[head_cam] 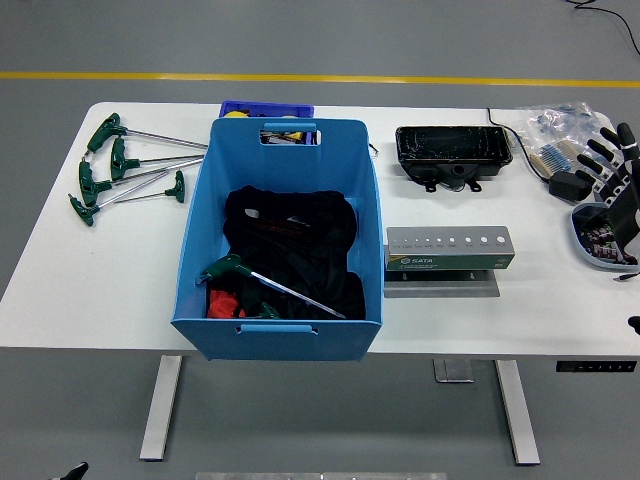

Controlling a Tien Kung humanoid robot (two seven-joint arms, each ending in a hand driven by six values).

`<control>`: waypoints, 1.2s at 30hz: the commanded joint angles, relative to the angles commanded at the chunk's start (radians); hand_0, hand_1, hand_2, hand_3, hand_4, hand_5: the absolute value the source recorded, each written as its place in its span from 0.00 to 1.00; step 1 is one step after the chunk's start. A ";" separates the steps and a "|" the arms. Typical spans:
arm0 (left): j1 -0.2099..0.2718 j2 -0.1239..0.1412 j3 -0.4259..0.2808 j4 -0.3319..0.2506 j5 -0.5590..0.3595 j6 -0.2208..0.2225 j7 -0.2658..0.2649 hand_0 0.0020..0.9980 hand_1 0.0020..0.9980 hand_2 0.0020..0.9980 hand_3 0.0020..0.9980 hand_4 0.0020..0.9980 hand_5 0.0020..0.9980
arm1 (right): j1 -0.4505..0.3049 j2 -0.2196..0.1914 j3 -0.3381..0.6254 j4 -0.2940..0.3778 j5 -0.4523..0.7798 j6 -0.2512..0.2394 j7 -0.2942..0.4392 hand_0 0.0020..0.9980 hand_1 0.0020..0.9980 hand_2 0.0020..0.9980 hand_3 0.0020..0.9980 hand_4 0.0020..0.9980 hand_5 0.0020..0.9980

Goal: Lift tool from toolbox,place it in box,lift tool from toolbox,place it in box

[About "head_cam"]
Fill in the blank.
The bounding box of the short green T-handle hex key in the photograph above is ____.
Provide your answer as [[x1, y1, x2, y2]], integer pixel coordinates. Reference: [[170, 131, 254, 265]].
[[113, 169, 187, 204]]

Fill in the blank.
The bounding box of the dark blue plastic bin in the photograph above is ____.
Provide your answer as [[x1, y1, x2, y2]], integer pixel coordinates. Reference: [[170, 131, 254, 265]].
[[218, 100, 316, 146]]

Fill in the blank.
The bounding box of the black white robot left hand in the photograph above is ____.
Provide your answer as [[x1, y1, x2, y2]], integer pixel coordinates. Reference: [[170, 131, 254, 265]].
[[58, 460, 90, 480]]

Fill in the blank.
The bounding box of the light blue bowl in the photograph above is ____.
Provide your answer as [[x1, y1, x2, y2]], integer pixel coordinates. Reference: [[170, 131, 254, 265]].
[[570, 201, 640, 272]]

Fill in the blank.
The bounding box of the large green T-handle hex key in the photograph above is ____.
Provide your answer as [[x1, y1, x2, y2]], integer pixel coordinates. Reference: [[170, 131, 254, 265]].
[[194, 253, 348, 320]]

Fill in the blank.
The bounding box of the small metal floor plate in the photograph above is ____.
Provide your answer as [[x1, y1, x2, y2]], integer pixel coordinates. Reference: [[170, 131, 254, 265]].
[[432, 358, 475, 384]]

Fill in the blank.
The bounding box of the pile of dark capacitors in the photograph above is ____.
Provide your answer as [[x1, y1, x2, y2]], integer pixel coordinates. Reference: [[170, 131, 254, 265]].
[[579, 204, 626, 261]]

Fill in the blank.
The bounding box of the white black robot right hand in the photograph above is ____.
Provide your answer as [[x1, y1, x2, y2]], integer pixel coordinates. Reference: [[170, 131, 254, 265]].
[[574, 122, 640, 337]]

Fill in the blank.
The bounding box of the clear bag of resistors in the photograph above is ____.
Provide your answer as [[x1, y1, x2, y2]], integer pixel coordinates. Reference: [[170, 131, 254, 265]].
[[514, 101, 614, 176]]

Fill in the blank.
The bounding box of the black plastic tray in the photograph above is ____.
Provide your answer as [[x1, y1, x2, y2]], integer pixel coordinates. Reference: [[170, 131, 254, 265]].
[[394, 125, 514, 194]]

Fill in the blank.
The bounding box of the black power adapter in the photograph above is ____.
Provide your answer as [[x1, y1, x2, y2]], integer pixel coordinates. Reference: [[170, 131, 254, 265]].
[[548, 171, 594, 204]]

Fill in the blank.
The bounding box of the black adapter cable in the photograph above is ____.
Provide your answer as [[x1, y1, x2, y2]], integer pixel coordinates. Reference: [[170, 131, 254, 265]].
[[487, 107, 554, 184]]

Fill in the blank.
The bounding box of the white table leg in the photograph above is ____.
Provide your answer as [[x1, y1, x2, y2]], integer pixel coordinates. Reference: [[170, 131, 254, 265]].
[[138, 354, 184, 462], [493, 358, 541, 466]]

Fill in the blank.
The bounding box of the small green T-handle hex key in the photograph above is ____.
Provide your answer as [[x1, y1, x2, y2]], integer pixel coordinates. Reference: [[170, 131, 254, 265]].
[[238, 282, 282, 321]]

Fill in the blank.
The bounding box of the red cloth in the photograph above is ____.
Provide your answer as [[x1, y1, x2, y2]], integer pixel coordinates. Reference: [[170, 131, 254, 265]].
[[206, 288, 246, 320]]

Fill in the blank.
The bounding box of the black table control panel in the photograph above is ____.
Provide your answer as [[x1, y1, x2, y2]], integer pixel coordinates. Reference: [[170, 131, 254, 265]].
[[555, 359, 637, 374]]

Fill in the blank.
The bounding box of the black cloth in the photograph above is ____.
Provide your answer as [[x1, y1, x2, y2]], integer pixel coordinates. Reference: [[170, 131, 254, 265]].
[[207, 185, 369, 321]]

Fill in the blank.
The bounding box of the large blue plastic box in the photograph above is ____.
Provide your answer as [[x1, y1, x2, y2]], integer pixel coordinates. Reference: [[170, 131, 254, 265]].
[[170, 117, 387, 362]]

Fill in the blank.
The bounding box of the black floor cable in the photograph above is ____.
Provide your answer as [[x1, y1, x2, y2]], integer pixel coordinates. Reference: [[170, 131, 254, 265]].
[[564, 0, 640, 56]]

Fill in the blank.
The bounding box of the grey metal hex key stand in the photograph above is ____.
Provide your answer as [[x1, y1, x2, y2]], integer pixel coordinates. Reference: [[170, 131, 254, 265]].
[[383, 225, 516, 300]]

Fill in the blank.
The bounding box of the yellow black small tool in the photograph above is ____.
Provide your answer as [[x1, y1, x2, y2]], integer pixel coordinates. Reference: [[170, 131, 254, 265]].
[[260, 130, 306, 146]]

